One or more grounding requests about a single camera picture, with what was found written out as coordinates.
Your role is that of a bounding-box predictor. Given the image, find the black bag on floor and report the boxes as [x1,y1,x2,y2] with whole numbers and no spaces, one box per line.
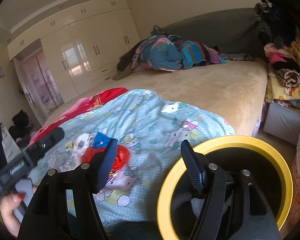
[8,110,33,149]

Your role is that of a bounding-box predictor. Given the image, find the yellow cartoon blanket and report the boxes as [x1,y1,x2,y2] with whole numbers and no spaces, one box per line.
[265,71,300,102]

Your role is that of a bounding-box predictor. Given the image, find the red plastic wrapper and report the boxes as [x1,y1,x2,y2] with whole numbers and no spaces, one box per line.
[81,145,130,172]

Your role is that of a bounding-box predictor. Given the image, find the pile of clothes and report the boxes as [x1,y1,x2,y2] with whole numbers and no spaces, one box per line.
[255,0,300,108]

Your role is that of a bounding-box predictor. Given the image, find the blue floral bedding pile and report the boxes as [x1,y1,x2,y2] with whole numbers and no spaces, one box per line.
[132,25,183,72]

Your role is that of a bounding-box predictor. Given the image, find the blue plastic scrap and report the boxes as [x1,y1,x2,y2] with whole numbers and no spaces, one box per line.
[93,132,112,149]

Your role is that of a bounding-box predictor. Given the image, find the orange floral laundry basket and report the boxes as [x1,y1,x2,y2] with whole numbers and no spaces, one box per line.
[286,158,300,233]

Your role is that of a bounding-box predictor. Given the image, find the purple foil candy wrapper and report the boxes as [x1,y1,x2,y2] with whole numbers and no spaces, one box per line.
[106,171,119,186]

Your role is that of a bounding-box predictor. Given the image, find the grey headboard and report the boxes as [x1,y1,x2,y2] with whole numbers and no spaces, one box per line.
[163,8,266,60]

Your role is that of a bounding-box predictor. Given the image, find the light blue cartoon quilt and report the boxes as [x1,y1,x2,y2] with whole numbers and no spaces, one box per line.
[29,89,234,230]

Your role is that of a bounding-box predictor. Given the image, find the beige bed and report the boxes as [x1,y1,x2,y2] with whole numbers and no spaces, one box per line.
[45,59,268,136]

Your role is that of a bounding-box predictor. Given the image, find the white printed wrapper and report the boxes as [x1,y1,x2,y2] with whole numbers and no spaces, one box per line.
[58,133,96,172]

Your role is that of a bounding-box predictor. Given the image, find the round wall clock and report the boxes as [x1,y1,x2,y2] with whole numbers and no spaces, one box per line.
[0,67,5,78]

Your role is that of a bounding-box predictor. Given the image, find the striped colourful blanket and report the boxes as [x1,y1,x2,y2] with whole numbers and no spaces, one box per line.
[178,41,226,69]

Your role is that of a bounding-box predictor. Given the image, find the grey storage box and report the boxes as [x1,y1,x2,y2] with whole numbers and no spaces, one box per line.
[263,103,300,145]

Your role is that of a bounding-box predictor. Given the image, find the yellow rimmed black trash bin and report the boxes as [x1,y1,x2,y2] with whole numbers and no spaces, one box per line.
[157,135,293,239]

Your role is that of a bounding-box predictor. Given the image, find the red blanket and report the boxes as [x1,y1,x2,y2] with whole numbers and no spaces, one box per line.
[28,87,128,146]

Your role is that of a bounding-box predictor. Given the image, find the left hand red nails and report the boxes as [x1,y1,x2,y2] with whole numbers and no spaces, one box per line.
[0,193,25,238]

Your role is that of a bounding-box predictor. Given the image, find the pink sliding door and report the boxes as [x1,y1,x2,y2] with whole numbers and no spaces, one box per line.
[22,49,64,116]

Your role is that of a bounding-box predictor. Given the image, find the cream glossy wardrobe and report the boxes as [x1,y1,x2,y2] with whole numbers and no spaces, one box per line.
[7,0,140,102]

